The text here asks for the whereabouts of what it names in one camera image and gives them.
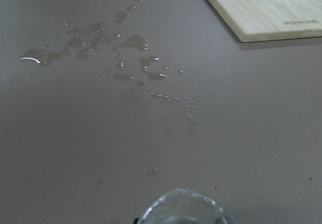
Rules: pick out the clear glass shaker cup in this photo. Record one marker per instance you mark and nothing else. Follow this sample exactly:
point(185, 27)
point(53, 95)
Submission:
point(182, 205)

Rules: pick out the bamboo cutting board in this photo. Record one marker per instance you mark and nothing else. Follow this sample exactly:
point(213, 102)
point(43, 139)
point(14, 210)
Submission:
point(268, 20)

